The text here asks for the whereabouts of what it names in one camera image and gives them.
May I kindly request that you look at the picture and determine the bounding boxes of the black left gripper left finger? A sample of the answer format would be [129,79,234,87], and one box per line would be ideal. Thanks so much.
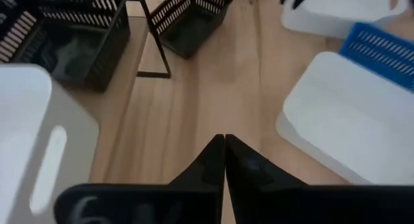
[54,134,226,224]

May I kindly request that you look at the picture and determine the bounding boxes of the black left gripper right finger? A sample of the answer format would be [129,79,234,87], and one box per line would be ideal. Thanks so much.
[225,134,414,224]

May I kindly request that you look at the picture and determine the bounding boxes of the white plastic basket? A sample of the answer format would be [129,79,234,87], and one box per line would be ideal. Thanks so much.
[0,63,100,224]
[276,51,414,186]
[280,0,409,40]

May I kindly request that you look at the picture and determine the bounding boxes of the blue slotted plastic basket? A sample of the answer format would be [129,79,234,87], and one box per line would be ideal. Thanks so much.
[338,21,414,93]

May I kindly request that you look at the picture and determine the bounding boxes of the black slotted plastic basket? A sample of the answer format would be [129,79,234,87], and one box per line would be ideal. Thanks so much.
[148,0,234,60]
[0,0,131,93]

